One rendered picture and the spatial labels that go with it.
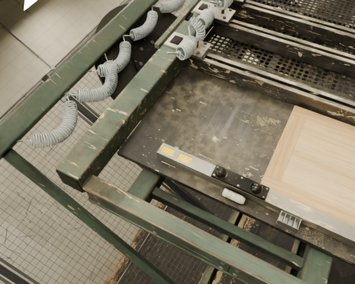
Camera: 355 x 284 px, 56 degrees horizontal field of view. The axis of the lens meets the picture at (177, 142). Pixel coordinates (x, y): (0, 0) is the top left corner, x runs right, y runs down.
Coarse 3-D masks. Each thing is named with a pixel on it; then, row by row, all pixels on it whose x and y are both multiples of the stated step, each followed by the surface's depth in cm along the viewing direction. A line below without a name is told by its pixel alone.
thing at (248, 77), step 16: (192, 64) 152; (208, 64) 147; (224, 64) 148; (240, 64) 146; (240, 80) 145; (256, 80) 141; (272, 80) 142; (288, 80) 140; (272, 96) 143; (288, 96) 139; (304, 96) 135; (320, 96) 136; (336, 96) 134; (320, 112) 137; (336, 112) 133; (352, 112) 130
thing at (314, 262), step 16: (144, 176) 126; (160, 176) 126; (128, 192) 122; (144, 192) 122; (160, 192) 124; (176, 208) 123; (192, 208) 120; (208, 224) 119; (224, 224) 116; (240, 240) 116; (256, 240) 113; (272, 256) 113; (288, 256) 110; (304, 256) 112; (320, 256) 108; (304, 272) 105; (320, 272) 105
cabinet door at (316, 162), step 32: (288, 128) 132; (320, 128) 132; (352, 128) 131; (288, 160) 123; (320, 160) 123; (352, 160) 123; (288, 192) 115; (320, 192) 116; (352, 192) 116; (352, 224) 109
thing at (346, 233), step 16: (176, 160) 121; (192, 160) 121; (208, 176) 117; (240, 192) 115; (272, 192) 113; (272, 208) 113; (288, 208) 110; (304, 208) 110; (304, 224) 110; (320, 224) 106; (336, 224) 106; (352, 240) 103
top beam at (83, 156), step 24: (168, 48) 148; (144, 72) 139; (168, 72) 143; (120, 96) 131; (144, 96) 131; (120, 120) 124; (96, 144) 118; (120, 144) 128; (72, 168) 112; (96, 168) 118
